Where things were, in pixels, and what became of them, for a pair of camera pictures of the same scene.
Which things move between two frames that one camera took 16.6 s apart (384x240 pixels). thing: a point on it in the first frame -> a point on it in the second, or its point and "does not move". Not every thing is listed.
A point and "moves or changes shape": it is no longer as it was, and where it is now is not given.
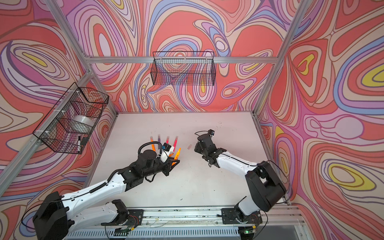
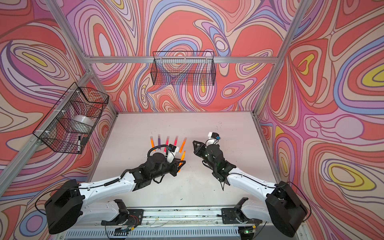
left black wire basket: x=66 y=128 does not move
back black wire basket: x=186 y=68 does not move
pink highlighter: x=176 y=140 does not move
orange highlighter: x=176 y=156 moves or changes shape
